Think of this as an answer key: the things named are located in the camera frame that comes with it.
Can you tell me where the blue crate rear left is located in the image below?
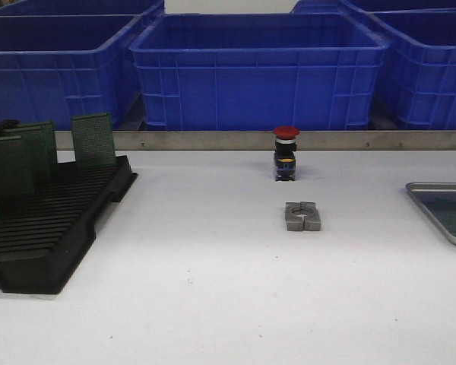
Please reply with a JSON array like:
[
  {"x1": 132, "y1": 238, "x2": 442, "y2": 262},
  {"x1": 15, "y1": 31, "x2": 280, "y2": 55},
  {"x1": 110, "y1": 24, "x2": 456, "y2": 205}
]
[{"x1": 0, "y1": 0, "x2": 165, "y2": 16}]

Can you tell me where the blue crate front right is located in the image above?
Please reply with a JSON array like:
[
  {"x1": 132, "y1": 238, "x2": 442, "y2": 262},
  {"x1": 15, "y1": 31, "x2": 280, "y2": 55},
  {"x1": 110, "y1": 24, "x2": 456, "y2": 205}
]
[{"x1": 369, "y1": 11, "x2": 456, "y2": 130}]

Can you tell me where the blue crate rear right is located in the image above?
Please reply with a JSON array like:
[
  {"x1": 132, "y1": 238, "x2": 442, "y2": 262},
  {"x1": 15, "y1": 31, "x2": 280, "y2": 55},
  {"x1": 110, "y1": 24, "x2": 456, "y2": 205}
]
[{"x1": 292, "y1": 0, "x2": 456, "y2": 14}]

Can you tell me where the green circuit board front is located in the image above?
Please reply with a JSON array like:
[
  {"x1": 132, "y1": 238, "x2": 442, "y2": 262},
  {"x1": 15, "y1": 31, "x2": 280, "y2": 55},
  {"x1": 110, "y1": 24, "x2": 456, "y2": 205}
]
[{"x1": 0, "y1": 135, "x2": 35, "y2": 198}]

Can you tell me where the red emergency stop button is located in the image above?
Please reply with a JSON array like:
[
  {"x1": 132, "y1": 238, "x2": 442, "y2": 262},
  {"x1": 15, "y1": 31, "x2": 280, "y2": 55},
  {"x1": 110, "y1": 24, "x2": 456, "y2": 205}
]
[{"x1": 273, "y1": 126, "x2": 299, "y2": 181}]

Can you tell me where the silver metal tray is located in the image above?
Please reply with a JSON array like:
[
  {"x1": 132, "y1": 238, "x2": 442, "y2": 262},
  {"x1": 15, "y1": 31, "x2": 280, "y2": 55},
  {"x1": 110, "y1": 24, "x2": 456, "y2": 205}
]
[{"x1": 406, "y1": 182, "x2": 456, "y2": 245}]

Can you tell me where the blue crate front centre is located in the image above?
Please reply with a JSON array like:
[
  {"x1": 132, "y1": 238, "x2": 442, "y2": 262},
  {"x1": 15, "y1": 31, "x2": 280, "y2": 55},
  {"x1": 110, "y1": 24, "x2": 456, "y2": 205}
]
[{"x1": 130, "y1": 14, "x2": 387, "y2": 132}]

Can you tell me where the green circuit board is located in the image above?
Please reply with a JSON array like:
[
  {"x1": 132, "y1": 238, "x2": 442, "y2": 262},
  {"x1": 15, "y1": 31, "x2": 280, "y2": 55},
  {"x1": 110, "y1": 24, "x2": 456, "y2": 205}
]
[
  {"x1": 0, "y1": 135, "x2": 35, "y2": 198},
  {"x1": 2, "y1": 121, "x2": 58, "y2": 183},
  {"x1": 423, "y1": 198, "x2": 456, "y2": 236},
  {"x1": 71, "y1": 113, "x2": 116, "y2": 169}
]

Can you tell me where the blue crate front left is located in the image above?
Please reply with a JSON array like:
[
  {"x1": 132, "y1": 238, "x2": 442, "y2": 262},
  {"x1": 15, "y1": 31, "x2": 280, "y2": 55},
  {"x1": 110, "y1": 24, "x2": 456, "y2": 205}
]
[{"x1": 0, "y1": 14, "x2": 142, "y2": 130}]

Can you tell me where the blue crate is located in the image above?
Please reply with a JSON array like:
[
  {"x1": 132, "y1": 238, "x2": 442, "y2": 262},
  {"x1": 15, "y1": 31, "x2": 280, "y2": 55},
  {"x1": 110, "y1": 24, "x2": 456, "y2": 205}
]
[
  {"x1": 130, "y1": 14, "x2": 387, "y2": 132},
  {"x1": 0, "y1": 14, "x2": 142, "y2": 130},
  {"x1": 369, "y1": 11, "x2": 456, "y2": 130},
  {"x1": 0, "y1": 0, "x2": 165, "y2": 16},
  {"x1": 292, "y1": 0, "x2": 456, "y2": 14}
]

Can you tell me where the black slotted board rack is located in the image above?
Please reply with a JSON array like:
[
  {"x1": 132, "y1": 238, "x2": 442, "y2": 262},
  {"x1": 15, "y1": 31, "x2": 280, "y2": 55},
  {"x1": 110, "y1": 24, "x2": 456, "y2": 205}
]
[{"x1": 0, "y1": 118, "x2": 139, "y2": 295}]

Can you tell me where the grey metal clamp block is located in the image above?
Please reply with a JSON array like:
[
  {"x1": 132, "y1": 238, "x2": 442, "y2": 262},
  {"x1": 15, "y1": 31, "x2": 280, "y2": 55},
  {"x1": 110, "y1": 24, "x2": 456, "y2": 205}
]
[{"x1": 285, "y1": 202, "x2": 321, "y2": 231}]

